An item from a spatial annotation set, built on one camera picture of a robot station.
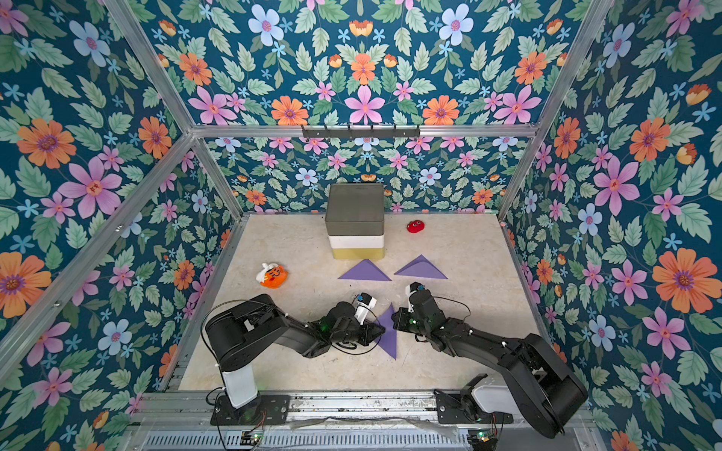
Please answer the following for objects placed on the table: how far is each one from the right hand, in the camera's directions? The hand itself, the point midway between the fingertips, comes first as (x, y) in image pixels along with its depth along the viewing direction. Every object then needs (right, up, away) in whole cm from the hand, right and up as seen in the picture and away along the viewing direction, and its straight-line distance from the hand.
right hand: (391, 316), depth 87 cm
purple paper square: (-9, +13, +15) cm, 22 cm away
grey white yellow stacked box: (-12, +30, +4) cm, 33 cm away
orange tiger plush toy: (-41, +12, +9) cm, 43 cm away
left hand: (-1, -4, 0) cm, 5 cm away
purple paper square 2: (+11, +14, +12) cm, 22 cm away
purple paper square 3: (-1, -7, -1) cm, 7 cm away
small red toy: (+11, +29, +25) cm, 40 cm away
